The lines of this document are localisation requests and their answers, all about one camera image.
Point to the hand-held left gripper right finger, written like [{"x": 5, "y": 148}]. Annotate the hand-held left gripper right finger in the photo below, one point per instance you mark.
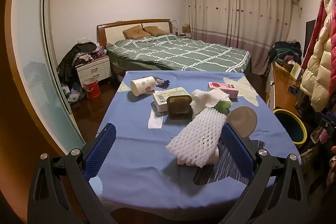
[{"x": 236, "y": 150}]

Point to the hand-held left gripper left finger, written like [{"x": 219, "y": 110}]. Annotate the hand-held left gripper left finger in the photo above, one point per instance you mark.
[{"x": 101, "y": 150}]

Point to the white pill bottle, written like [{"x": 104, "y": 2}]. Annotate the white pill bottle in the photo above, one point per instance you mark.
[{"x": 214, "y": 157}]

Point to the yellow-rimmed dark trash bin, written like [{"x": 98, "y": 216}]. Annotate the yellow-rimmed dark trash bin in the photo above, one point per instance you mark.
[{"x": 288, "y": 127}]

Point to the large white foam net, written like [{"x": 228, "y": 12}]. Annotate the large white foam net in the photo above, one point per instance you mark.
[{"x": 197, "y": 134}]

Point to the pink carton box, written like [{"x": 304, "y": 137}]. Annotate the pink carton box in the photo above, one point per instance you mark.
[{"x": 223, "y": 87}]

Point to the white pink-printed paper cup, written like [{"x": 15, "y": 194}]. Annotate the white pink-printed paper cup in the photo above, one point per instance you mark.
[{"x": 143, "y": 85}]

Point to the round beige lid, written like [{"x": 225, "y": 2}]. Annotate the round beige lid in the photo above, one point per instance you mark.
[{"x": 244, "y": 121}]

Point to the blue star-printed tablecloth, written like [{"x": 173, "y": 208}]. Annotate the blue star-printed tablecloth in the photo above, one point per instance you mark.
[{"x": 136, "y": 134}]

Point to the cream down jacket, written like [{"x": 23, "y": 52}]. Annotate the cream down jacket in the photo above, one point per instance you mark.
[{"x": 320, "y": 69}]

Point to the green paper box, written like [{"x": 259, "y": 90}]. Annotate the green paper box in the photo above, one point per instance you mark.
[{"x": 296, "y": 71}]

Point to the wooden desk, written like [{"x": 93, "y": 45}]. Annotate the wooden desk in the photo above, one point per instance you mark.
[{"x": 282, "y": 82}]

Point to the red bucket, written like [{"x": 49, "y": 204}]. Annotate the red bucket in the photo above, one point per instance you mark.
[{"x": 92, "y": 88}]

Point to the brown plastic food container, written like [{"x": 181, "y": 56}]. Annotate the brown plastic food container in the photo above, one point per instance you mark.
[{"x": 178, "y": 106}]

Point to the white cardboard medicine box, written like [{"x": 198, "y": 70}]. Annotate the white cardboard medicine box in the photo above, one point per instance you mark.
[{"x": 160, "y": 101}]

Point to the white nightstand with drawers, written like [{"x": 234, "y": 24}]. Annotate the white nightstand with drawers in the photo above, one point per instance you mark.
[{"x": 94, "y": 69}]

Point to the colourful clothes pile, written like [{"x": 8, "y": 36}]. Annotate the colourful clothes pile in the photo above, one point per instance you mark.
[{"x": 283, "y": 50}]

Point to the small blue red wrapper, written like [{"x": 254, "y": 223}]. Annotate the small blue red wrapper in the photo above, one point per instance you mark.
[{"x": 161, "y": 82}]

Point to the black television screen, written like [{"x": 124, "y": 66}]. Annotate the black television screen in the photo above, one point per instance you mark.
[{"x": 309, "y": 35}]

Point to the black jacket clothes pile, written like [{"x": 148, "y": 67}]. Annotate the black jacket clothes pile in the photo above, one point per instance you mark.
[{"x": 76, "y": 52}]

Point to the red dotted down jacket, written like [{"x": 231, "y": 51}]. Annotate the red dotted down jacket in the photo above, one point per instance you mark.
[{"x": 319, "y": 19}]

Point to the green checked quilt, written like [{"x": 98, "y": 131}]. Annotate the green checked quilt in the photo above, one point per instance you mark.
[{"x": 183, "y": 53}]

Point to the glass sliding wardrobe door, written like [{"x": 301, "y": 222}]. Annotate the glass sliding wardrobe door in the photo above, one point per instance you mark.
[{"x": 31, "y": 56}]

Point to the wooden bed with white headboard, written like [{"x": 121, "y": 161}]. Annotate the wooden bed with white headboard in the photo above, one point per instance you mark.
[{"x": 115, "y": 29}]

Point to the brown pillow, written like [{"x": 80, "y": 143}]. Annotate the brown pillow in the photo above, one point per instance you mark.
[
  {"x": 156, "y": 31},
  {"x": 135, "y": 32}
]

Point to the small cardboard box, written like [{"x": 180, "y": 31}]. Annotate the small cardboard box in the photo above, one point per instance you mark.
[{"x": 186, "y": 29}]

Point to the pink and white curtain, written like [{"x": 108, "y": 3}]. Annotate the pink and white curtain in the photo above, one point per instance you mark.
[{"x": 236, "y": 11}]

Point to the white wall socket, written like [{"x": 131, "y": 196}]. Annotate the white wall socket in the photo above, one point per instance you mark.
[{"x": 83, "y": 40}]

